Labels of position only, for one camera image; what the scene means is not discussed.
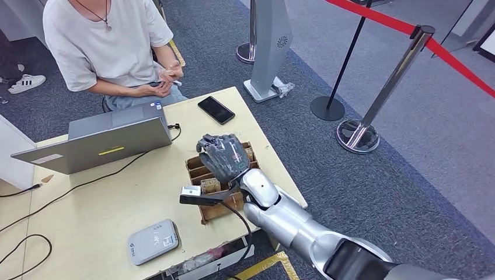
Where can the red barrier belt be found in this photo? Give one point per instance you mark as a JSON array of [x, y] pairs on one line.
[[386, 21]]

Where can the black stanchion post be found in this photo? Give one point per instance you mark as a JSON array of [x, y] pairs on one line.
[[327, 109]]

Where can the person's right forearm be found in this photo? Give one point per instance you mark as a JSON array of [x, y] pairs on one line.
[[114, 89]]

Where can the grey card reader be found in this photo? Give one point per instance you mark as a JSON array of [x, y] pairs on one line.
[[152, 242]]

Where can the grey partition panel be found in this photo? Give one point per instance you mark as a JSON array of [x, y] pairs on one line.
[[470, 23]]

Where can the crumpled clear plastic bag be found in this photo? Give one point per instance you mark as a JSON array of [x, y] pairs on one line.
[[284, 88]]

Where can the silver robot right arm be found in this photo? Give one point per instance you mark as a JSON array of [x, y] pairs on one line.
[[286, 222]]

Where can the pink plastic wrapped bundle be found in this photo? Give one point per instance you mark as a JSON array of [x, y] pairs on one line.
[[205, 257]]

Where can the person's right hand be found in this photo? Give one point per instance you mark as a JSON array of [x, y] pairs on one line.
[[156, 89]]

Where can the white shelf rail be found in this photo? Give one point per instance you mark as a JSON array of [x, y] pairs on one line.
[[216, 265]]

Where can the standing person in dark trousers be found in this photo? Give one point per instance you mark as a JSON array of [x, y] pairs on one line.
[[27, 82]]

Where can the grey laptop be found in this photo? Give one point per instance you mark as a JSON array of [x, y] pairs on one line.
[[96, 148]]

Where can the chrome stanchion with round base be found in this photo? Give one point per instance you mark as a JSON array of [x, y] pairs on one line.
[[245, 53]]

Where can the patterned hotel room key card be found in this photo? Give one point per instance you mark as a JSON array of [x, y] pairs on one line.
[[250, 154], [210, 186]]

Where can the chrome stanchion post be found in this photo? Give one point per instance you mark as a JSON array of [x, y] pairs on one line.
[[390, 83]]

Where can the grey kiosk stand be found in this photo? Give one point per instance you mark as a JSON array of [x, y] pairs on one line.
[[270, 46]]

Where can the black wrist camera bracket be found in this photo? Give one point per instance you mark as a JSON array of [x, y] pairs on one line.
[[197, 200]]

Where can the black smartphone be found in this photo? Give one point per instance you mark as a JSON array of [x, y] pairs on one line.
[[216, 110]]

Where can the person's left hand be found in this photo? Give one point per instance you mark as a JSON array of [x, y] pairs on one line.
[[174, 77]]

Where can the white cabinet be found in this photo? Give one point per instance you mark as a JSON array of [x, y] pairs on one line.
[[15, 162]]

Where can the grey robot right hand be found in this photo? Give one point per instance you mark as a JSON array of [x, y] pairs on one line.
[[226, 158]]

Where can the person's left forearm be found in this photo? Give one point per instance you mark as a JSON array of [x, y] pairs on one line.
[[166, 58]]

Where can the black framed white board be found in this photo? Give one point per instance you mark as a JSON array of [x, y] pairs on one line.
[[488, 46]]

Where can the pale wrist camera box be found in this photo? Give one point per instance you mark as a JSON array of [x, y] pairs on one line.
[[191, 191]]

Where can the small wood chip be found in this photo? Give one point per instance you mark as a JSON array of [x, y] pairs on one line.
[[48, 178]]

